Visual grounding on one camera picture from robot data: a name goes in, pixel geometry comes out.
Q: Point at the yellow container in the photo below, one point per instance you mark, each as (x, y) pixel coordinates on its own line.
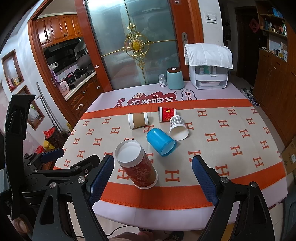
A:
(48, 146)

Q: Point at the frosted glass sliding door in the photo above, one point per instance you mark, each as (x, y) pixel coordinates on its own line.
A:
(143, 46)

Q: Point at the wooden lower kitchen cabinets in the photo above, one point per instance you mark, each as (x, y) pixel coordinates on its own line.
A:
(85, 95)

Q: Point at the pile of shoes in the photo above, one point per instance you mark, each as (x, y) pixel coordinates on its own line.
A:
(251, 96)

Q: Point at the white quilted cloth cover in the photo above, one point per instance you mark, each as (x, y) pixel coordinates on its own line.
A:
(208, 54)

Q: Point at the person's left hand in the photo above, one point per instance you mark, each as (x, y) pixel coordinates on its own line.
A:
(21, 225)

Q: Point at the wooden kitchen cabinets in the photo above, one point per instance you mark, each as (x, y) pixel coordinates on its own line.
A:
(57, 29)
(85, 95)

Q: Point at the orange and beige patterned blanket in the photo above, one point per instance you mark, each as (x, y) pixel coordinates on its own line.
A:
(231, 143)

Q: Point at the white checkered paper cup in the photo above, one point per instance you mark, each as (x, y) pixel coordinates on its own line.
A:
(178, 131)

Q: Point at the black frying pan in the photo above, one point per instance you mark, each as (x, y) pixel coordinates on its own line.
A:
(81, 72)

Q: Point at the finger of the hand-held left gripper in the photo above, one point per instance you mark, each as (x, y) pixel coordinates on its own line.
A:
(52, 154)
(86, 162)

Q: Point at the red diamond door decoration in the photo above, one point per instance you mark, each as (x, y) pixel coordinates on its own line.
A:
(254, 26)

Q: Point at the cardboard box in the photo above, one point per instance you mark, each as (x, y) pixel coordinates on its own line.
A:
(289, 157)

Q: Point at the brown paper cup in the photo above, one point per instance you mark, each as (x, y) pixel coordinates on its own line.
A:
(138, 120)

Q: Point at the black range hood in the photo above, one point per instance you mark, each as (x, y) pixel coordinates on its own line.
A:
(60, 51)

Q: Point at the teal canister with brown lid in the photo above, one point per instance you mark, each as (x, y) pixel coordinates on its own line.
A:
(175, 80)

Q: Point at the blue plastic cup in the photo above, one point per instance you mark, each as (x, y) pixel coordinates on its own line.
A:
(159, 141)

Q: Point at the dark basket with red top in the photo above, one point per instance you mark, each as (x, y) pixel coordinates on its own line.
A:
(54, 138)

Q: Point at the white countertop appliance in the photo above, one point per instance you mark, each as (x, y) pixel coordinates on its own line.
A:
(209, 78)

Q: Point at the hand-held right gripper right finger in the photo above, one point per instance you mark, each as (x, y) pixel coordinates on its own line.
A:
(205, 180)

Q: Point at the wooden upper kitchen cabinets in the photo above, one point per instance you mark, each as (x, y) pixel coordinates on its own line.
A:
(57, 29)

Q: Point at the red paper cup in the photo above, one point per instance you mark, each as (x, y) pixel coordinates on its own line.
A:
(166, 113)

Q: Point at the small white bottle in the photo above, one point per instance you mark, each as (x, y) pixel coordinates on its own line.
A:
(162, 81)

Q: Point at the wooden shelf cabinet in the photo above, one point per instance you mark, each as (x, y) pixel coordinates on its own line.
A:
(275, 69)

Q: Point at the pink rice cooker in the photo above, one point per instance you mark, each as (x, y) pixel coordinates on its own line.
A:
(63, 89)

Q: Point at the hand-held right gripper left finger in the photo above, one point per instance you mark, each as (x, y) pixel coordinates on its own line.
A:
(101, 179)

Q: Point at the white wall switch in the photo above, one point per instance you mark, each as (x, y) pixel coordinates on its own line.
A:
(211, 18)

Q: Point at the tall red patterned cup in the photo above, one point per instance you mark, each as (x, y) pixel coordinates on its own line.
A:
(138, 169)

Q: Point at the wooden wall niche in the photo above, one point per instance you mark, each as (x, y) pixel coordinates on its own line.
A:
(31, 109)
(12, 70)

